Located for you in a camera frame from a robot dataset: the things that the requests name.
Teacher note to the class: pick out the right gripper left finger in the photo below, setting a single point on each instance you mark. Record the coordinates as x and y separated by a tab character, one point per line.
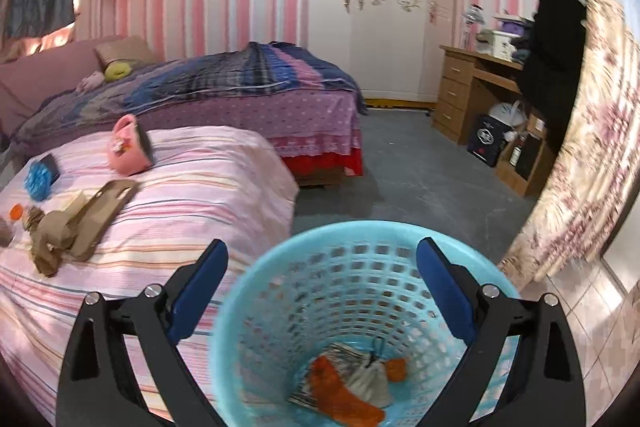
97	385

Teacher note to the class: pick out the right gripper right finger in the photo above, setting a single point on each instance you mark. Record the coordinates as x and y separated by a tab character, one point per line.
544	384

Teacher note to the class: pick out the brown paper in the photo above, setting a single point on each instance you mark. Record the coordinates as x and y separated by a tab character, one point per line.
55	235

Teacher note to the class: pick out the orange plastic cap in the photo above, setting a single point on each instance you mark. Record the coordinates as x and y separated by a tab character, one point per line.
16	212

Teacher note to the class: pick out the light blue plastic basket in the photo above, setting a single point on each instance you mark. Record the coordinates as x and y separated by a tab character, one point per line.
355	283

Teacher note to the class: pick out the brown phone case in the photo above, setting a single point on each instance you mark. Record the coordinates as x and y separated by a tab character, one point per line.
93	219

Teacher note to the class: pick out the pink striped bed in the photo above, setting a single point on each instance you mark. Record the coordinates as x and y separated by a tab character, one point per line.
206	183

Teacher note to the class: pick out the floral curtain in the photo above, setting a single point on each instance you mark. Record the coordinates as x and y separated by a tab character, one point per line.
593	175

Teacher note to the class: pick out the blue crumpled plastic wrap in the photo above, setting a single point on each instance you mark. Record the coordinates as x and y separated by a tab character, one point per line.
38	181

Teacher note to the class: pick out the black phone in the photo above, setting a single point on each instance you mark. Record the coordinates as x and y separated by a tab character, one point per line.
49	163

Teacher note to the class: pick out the pink toy handbag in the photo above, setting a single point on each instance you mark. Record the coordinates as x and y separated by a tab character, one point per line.
129	150

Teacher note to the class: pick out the black box under desk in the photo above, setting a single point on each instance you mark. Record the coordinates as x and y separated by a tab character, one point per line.
487	139

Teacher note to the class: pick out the white bag under desk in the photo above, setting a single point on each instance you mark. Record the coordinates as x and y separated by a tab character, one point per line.
508	115

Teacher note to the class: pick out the wooden desk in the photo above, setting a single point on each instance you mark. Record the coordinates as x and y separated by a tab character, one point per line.
472	84

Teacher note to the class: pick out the yellow plush toy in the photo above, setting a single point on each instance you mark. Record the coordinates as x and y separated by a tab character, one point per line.
116	71

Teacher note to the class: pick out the black hanging coat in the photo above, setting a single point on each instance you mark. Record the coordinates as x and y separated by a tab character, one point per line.
550	75

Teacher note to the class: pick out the tan pillow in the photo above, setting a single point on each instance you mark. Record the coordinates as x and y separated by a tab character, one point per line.
132	50

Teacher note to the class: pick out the white printer on desk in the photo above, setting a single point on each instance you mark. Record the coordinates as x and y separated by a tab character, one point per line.
496	43

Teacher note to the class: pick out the purple bed with blanket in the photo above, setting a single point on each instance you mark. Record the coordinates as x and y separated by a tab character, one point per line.
307	108

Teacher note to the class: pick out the desk lamp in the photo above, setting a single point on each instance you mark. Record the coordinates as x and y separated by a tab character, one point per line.
472	17

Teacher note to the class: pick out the white wardrobe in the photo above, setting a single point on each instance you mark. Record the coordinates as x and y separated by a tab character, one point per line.
394	49

